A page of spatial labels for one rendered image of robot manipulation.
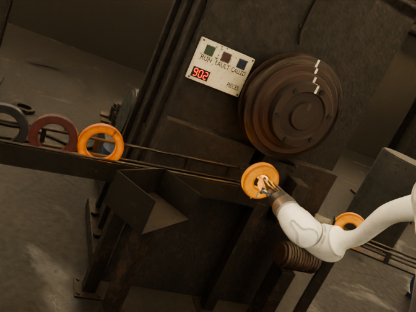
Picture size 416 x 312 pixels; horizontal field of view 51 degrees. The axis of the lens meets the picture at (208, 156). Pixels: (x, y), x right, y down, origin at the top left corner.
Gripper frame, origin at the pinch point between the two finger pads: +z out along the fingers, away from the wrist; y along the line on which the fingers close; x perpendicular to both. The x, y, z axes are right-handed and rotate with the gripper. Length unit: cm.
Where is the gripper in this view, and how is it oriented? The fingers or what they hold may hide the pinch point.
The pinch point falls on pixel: (262, 177)
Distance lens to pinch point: 177.8
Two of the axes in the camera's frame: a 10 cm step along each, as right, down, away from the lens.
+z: -2.6, -4.5, 8.6
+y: 8.8, 2.7, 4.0
